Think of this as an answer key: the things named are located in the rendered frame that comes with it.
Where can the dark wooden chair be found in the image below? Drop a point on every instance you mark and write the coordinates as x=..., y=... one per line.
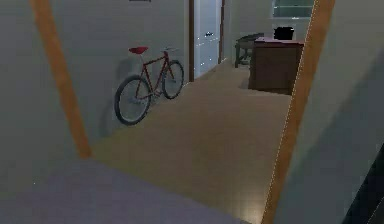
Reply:
x=246, y=45

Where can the red bicycle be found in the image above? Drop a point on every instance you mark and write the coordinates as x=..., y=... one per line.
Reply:
x=146, y=76

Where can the white room door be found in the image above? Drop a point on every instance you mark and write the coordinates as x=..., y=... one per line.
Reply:
x=206, y=36

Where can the dark brown wooden cabinet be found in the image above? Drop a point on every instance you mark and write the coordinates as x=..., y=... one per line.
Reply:
x=273, y=65

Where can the black pot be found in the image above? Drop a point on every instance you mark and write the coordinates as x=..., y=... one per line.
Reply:
x=283, y=33

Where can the black slanted panel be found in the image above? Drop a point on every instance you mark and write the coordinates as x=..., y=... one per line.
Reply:
x=368, y=196

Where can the dark framed wall picture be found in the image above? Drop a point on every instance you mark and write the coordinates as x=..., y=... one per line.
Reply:
x=140, y=0

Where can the white glass-front wall cabinet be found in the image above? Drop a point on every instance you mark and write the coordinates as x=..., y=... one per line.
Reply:
x=292, y=8

